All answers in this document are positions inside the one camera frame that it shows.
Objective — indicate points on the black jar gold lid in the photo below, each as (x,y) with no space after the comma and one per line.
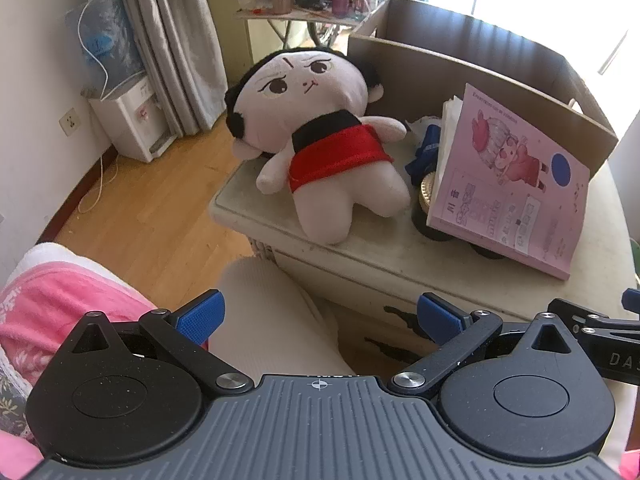
(426,195)

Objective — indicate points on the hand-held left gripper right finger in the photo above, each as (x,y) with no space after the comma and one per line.
(440,312)

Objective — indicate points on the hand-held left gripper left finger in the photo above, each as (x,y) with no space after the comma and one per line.
(200,317)

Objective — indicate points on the blue wet wipes pack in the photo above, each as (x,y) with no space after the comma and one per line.
(425,152)

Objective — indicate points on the pink plush doll red skirt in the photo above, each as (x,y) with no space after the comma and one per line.
(320,185)

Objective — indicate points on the pink floral blanket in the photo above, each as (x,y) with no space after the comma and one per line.
(55,300)

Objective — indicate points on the pink printed booklet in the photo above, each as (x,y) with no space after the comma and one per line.
(500,200)

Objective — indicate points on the cluttered folding table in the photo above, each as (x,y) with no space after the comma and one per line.
(280,14)

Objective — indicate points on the brown cardboard box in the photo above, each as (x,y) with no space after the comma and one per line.
(425,75)

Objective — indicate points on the white wall socket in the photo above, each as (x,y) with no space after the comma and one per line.
(71,121)

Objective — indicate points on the white water dispenser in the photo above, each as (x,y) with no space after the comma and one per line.
(130,120)

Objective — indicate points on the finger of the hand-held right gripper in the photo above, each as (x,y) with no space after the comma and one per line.
(585,317)

